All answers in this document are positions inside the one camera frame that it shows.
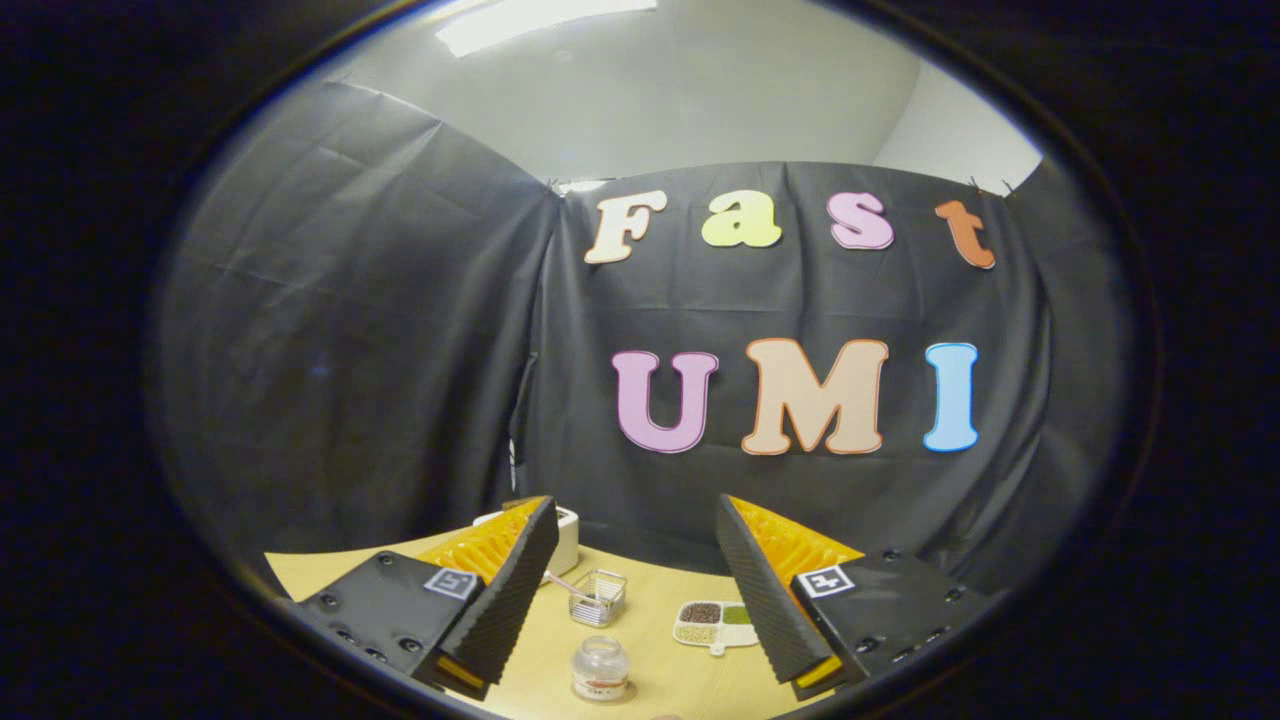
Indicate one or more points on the ceiling light panel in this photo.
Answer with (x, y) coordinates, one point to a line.
(540, 20)

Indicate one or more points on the black backdrop cloth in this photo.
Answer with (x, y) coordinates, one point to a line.
(400, 350)

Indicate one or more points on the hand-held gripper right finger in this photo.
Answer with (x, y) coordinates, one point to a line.
(760, 600)

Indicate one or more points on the white square container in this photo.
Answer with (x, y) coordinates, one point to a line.
(567, 540)

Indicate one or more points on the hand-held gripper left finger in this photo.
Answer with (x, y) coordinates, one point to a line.
(510, 600)

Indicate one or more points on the wooden table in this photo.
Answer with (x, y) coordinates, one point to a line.
(650, 680)

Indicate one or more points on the small clear juice bottle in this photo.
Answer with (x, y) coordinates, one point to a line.
(600, 668)

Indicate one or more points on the clear square glass cup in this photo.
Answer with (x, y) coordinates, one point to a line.
(600, 602)

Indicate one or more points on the pink straw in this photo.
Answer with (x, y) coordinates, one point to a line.
(562, 583)

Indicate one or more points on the white sectioned dish of beans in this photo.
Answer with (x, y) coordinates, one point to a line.
(712, 624)

